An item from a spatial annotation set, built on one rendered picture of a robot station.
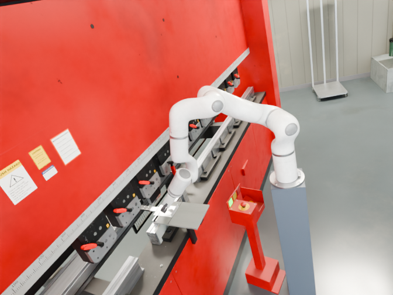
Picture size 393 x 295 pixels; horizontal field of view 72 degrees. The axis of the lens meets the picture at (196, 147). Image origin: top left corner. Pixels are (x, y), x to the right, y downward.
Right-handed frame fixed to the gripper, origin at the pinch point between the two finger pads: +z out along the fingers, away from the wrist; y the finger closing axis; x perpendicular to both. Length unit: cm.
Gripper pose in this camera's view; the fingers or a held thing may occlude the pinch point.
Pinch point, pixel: (166, 206)
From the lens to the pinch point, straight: 161.6
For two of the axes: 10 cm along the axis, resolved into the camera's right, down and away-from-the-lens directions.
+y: -4.0, 5.3, -7.5
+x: 8.4, 5.4, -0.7
